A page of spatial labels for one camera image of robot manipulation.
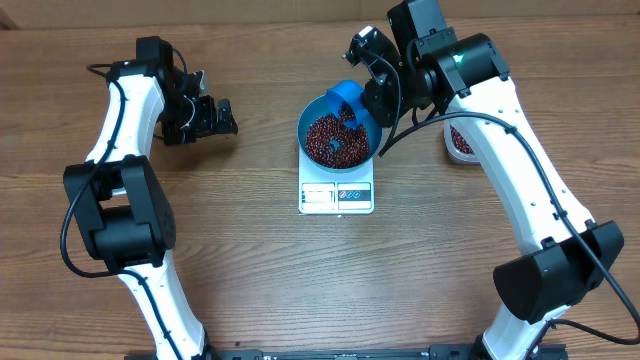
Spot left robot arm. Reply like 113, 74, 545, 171
60, 36, 238, 359

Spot teal metal bowl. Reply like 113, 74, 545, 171
297, 95, 383, 168

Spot blue plastic measuring scoop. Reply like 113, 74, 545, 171
325, 80, 373, 129

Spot red beans in bowl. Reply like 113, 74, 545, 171
305, 102, 370, 169

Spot clear plastic container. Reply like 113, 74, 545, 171
443, 120, 480, 165

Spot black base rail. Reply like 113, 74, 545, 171
124, 342, 569, 360

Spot white digital kitchen scale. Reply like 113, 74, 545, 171
298, 151, 375, 215

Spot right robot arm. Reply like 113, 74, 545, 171
346, 1, 624, 359

